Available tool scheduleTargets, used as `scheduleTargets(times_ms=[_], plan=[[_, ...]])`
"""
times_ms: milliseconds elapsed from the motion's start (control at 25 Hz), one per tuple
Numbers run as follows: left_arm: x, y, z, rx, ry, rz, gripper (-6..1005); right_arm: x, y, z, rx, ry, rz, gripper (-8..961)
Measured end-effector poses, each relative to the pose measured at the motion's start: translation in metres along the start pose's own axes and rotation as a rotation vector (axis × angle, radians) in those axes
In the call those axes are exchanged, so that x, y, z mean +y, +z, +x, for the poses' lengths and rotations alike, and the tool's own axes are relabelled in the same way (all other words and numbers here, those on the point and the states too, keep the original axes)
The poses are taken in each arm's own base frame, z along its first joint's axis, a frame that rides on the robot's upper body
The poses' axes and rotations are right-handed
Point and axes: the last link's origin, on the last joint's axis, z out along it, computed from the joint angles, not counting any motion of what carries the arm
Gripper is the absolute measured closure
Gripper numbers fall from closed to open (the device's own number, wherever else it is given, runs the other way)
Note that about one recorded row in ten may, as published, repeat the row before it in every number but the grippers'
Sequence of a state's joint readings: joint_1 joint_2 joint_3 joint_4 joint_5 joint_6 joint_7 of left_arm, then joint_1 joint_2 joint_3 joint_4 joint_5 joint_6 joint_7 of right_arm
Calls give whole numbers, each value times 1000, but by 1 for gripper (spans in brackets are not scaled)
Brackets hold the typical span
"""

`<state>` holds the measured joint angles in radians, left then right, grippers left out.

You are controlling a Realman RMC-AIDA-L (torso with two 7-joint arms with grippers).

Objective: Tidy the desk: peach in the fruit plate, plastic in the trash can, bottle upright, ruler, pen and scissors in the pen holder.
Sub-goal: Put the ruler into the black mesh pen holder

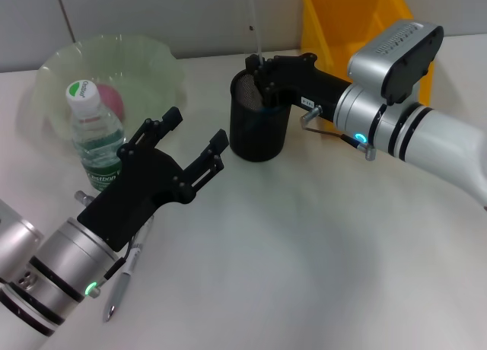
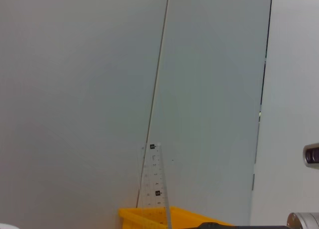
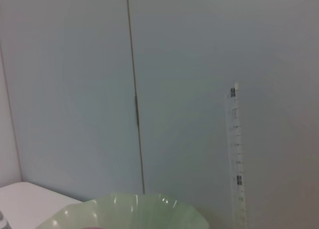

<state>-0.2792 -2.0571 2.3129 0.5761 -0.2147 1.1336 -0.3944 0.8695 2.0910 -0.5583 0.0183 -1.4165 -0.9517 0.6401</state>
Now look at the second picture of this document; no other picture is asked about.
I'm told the clear plastic ruler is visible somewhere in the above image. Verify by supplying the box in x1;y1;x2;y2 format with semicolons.
138;142;173;229

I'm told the yellow plastic bin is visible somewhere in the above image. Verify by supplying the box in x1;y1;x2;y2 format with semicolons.
118;206;235;229

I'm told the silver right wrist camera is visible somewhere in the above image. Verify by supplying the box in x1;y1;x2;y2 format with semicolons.
303;143;319;168

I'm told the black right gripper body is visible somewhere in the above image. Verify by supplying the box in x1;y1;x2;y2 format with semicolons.
196;222;290;229

